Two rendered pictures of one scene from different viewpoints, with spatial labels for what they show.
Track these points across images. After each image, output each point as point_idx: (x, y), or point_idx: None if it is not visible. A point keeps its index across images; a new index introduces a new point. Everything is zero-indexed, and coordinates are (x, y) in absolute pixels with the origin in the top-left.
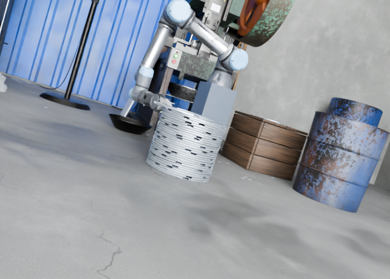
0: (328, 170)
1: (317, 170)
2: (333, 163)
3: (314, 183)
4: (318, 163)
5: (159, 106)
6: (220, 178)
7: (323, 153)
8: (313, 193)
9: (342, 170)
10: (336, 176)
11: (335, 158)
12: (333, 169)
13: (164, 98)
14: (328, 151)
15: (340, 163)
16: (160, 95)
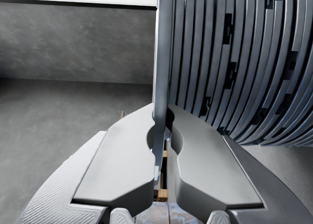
0: (163, 211)
1: (168, 221)
2: (154, 209)
3: (183, 221)
4: (160, 223)
5: (205, 173)
6: (255, 148)
7: (146, 220)
8: (194, 219)
9: (158, 204)
10: (165, 206)
11: (148, 208)
12: (159, 208)
13: (107, 136)
14: (143, 215)
15: (152, 205)
16: (45, 215)
